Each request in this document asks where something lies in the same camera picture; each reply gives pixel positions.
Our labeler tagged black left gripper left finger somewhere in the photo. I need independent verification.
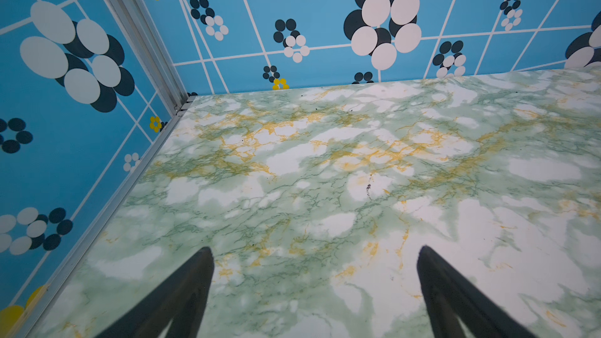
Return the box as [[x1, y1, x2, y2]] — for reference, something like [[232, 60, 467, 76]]
[[98, 247, 214, 337]]

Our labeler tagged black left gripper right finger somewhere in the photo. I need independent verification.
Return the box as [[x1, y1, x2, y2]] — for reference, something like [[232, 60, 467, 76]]
[[416, 246, 534, 337]]

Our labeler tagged aluminium frame post left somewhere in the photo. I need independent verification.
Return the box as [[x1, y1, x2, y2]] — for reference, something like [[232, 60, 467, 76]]
[[104, 0, 190, 117]]

